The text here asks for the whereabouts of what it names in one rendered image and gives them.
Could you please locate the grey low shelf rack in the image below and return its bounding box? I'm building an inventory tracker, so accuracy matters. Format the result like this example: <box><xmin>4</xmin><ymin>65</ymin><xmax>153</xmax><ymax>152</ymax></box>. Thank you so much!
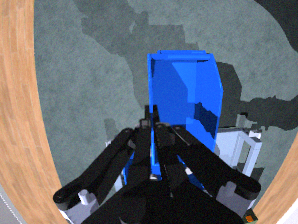
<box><xmin>115</xmin><ymin>128</ymin><xmax>262</xmax><ymax>192</ymax></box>

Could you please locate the small white disc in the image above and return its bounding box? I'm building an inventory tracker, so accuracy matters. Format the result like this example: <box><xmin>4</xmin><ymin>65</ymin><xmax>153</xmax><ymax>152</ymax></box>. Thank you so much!
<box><xmin>185</xmin><ymin>166</ymin><xmax>192</xmax><ymax>174</ymax></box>

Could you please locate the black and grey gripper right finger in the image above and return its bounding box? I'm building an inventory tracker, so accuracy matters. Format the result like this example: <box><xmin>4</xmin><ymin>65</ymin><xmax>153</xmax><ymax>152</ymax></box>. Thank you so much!
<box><xmin>153</xmin><ymin>105</ymin><xmax>261</xmax><ymax>224</ymax></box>

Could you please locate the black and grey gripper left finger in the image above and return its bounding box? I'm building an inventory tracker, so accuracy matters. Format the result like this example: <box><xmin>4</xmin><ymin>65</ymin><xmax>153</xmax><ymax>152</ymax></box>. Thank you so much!
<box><xmin>53</xmin><ymin>105</ymin><xmax>152</xmax><ymax>224</ymax></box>

